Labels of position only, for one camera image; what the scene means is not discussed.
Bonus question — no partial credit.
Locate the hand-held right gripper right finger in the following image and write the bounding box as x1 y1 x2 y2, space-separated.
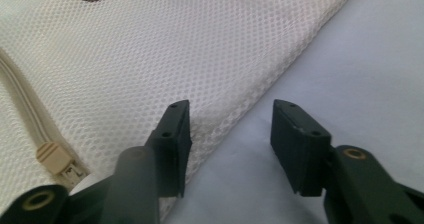
269 98 333 198

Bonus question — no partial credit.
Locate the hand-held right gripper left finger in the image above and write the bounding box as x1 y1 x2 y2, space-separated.
144 99 193 198

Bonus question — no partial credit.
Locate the white mesh laundry bag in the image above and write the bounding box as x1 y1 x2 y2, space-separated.
0 0 363 224

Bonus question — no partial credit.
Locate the light blue table mat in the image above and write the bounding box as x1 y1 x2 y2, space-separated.
162 0 424 224

